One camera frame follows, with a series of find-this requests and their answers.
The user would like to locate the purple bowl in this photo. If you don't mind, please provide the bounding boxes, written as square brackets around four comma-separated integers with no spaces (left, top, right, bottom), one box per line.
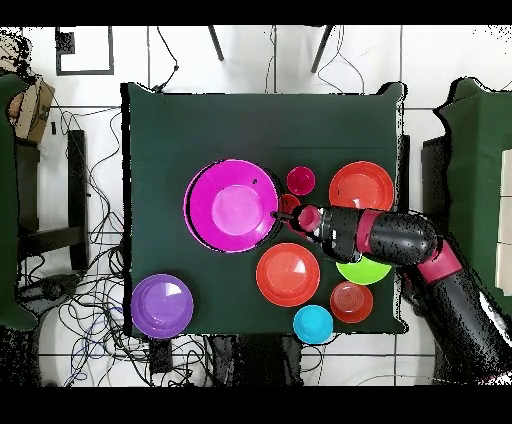
[130,273,195,340]

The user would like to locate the green bowl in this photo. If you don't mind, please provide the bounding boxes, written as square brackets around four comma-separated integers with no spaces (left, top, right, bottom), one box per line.
[335,257,393,286]

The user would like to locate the small deep orange bowl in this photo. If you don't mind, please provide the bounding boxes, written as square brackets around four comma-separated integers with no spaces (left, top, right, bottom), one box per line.
[330,280,374,324]

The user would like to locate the green cloth side table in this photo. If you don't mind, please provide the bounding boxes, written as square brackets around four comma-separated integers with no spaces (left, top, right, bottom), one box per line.
[433,77,512,305]
[0,73,39,331]

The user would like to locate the wide orange bowl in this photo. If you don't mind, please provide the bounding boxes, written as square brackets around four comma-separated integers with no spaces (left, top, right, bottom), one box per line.
[255,242,322,308]
[328,160,396,212]

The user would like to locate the white boxes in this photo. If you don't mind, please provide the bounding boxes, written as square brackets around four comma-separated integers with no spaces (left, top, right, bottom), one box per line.
[495,148,512,297]

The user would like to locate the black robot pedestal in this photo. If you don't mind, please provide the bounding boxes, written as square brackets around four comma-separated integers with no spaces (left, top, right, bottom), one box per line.
[207,333,321,387]

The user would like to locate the black cable with plug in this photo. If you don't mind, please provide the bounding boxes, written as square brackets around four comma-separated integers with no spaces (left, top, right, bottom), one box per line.
[150,25,180,94]

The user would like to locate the black power box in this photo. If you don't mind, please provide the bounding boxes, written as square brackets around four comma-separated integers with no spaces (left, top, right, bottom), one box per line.
[148,335,174,375]

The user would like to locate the large pink bowl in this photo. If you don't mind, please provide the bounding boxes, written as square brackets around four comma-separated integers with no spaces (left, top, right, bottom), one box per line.
[182,158,280,254]

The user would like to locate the orange cup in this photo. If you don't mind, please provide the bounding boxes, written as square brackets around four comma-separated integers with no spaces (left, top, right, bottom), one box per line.
[278,193,302,217]

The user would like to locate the cardboard box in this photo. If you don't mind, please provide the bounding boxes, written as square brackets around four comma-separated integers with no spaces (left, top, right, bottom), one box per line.
[0,31,56,144]

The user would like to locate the black camera tripod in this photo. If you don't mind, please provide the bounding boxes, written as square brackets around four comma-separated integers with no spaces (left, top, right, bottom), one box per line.
[206,25,336,74]

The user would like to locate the dark green tablecloth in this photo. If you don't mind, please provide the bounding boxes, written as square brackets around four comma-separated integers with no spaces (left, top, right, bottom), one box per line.
[120,81,406,337]

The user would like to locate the tangle of black cables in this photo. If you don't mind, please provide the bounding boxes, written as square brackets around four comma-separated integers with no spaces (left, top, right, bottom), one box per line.
[15,107,213,387]

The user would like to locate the black square floor frame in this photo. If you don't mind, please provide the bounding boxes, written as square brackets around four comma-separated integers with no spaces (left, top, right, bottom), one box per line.
[54,25,115,76]

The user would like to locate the grey pedestal leg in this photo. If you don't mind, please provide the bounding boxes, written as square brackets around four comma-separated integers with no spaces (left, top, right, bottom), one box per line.
[17,273,83,317]

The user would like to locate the small blue bowl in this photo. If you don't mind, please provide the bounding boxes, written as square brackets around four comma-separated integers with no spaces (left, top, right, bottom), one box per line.
[292,304,334,345]

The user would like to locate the crimson red cup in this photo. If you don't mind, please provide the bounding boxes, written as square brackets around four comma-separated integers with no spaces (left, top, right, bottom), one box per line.
[286,166,317,197]

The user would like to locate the black stand frame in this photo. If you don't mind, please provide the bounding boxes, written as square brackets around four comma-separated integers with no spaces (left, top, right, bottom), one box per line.
[419,135,451,219]
[15,129,91,273]

